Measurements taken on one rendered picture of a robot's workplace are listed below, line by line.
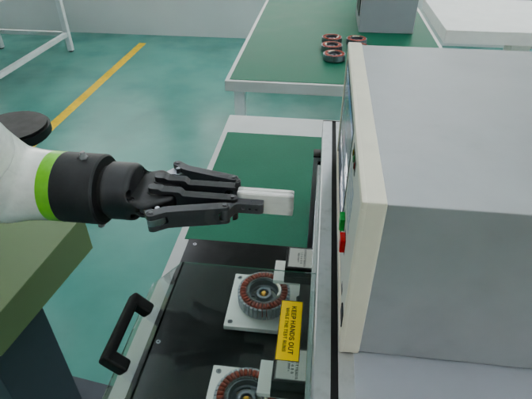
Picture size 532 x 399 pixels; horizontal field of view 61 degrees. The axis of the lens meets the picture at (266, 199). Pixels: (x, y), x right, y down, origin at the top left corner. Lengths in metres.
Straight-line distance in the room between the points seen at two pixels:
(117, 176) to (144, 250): 1.79
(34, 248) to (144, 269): 1.16
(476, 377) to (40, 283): 0.89
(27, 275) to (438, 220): 0.89
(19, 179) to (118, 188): 0.12
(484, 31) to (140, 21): 4.72
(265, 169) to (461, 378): 1.07
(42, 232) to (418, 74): 0.89
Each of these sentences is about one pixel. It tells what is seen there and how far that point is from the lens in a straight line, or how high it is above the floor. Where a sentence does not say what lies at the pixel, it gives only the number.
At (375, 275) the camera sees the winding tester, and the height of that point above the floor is 1.23.
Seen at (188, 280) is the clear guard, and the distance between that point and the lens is 0.67.
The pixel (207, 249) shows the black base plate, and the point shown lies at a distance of 1.16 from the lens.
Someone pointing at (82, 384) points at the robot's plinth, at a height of 0.02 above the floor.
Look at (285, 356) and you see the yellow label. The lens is 0.58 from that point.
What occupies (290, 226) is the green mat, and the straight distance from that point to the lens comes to 1.25.
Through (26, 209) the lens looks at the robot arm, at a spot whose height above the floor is 1.20.
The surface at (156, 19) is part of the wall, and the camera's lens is 5.64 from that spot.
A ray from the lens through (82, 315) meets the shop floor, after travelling 2.15.
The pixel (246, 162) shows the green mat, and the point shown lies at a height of 0.75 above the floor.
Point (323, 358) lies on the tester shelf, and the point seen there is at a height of 1.12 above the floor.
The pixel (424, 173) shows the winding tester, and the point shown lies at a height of 1.32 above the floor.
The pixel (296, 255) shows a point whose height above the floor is 0.92.
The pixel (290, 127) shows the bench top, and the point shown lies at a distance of 1.76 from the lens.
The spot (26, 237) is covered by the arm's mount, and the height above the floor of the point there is 0.85.
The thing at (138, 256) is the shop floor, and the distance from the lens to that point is 2.34.
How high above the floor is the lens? 1.54
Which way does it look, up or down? 36 degrees down
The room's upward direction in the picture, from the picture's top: straight up
